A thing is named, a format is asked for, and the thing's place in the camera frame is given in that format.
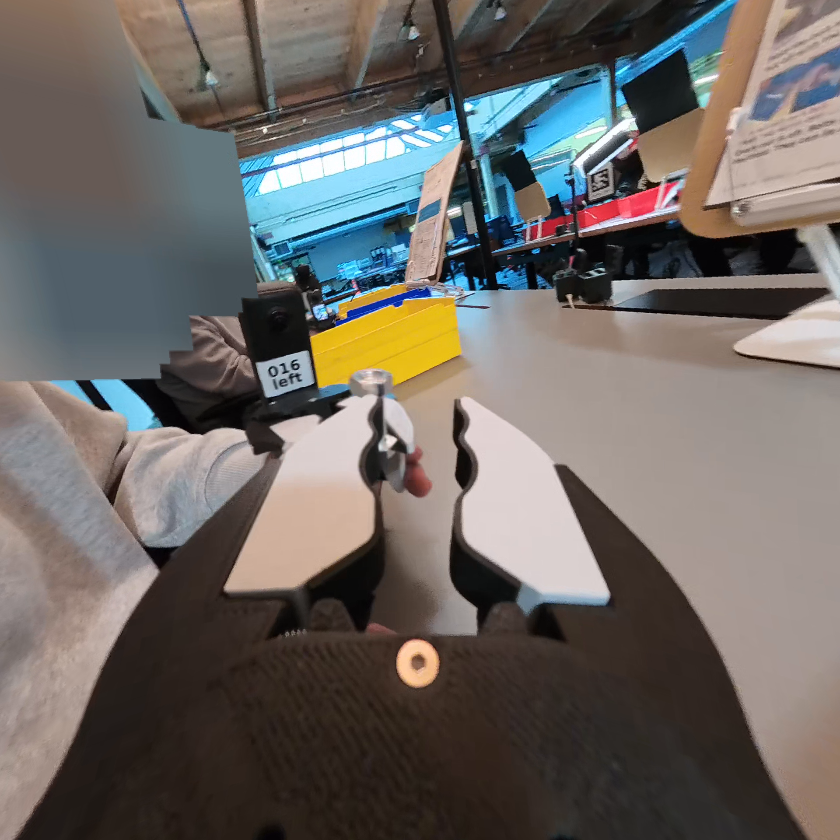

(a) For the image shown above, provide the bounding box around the black office chair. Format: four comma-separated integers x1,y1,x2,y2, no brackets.
75,377,260,434

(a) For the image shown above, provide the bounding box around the yellow plastic bin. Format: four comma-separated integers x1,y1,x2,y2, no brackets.
338,283,409,315
308,297,463,388

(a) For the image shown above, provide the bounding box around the long wooden table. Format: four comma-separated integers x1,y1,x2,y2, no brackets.
491,209,682,257

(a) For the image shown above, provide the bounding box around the black lamp pole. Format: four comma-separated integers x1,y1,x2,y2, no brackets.
567,167,586,273

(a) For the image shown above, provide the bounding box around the white document stand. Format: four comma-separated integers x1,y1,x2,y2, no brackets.
734,184,840,368

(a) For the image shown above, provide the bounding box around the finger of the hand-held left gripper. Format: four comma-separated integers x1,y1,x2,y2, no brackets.
377,399,416,494
270,397,382,490

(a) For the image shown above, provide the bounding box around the person's left hand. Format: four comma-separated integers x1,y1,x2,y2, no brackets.
402,445,434,500

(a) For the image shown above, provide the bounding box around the black steel column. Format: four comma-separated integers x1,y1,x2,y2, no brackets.
432,0,500,291

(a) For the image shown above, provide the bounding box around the person's left forearm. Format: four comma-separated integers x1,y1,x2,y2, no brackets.
108,427,273,549

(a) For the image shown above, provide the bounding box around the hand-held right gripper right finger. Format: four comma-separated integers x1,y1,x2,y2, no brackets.
449,395,611,614

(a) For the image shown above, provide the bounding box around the brown document board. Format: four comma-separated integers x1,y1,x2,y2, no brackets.
403,140,465,284

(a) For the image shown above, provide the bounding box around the wooden document board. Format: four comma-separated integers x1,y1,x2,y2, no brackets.
679,0,840,238

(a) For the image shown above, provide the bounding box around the large rounded wooden board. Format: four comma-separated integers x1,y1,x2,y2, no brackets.
638,108,706,183

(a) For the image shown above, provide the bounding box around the grey desk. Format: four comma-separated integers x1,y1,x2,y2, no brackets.
367,274,840,840

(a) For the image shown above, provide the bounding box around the person's grey hoodie torso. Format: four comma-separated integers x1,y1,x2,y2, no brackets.
0,381,161,840

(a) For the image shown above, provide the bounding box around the printed instruction sheet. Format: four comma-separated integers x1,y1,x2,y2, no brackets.
705,0,840,207

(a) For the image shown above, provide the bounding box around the LED light bar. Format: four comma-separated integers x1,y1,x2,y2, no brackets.
571,118,637,175

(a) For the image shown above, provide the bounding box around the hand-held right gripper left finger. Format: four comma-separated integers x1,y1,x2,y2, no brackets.
223,394,388,601

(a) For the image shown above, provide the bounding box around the blue plastic bin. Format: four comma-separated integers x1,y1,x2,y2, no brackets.
344,287,434,321

